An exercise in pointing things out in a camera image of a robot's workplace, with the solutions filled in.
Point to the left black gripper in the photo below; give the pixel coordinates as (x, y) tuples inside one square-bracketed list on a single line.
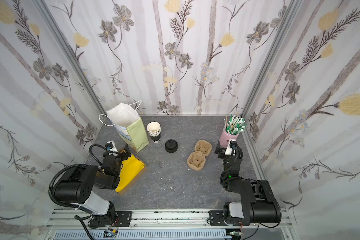
[(120, 154)]

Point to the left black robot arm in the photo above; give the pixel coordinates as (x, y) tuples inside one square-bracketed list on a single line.
[(72, 187)]

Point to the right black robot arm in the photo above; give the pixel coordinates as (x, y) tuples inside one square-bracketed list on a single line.
[(257, 204)]

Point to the yellow napkins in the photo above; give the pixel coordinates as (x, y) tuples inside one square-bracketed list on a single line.
[(130, 171)]

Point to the pink straw holder cup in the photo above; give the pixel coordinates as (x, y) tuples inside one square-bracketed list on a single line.
[(225, 138)]

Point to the brown pulp cup carrier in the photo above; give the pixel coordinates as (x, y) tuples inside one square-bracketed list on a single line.
[(197, 159)]

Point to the green white wrapped straws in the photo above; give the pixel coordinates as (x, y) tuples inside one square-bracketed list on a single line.
[(234, 124)]

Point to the green white paper bag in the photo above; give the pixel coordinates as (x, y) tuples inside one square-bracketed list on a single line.
[(129, 125)]

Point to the stack of black lids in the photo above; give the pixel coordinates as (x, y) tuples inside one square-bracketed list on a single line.
[(171, 146)]

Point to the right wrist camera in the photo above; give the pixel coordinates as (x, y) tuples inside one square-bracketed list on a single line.
[(231, 148)]

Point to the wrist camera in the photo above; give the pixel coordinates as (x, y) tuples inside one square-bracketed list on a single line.
[(111, 148), (231, 148)]

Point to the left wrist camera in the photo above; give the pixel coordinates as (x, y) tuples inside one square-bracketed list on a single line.
[(111, 148)]

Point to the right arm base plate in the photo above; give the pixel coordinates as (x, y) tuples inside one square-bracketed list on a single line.
[(216, 218)]

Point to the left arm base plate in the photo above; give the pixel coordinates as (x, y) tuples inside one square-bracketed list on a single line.
[(124, 219)]

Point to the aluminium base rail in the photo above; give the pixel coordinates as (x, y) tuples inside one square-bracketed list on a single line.
[(188, 224)]

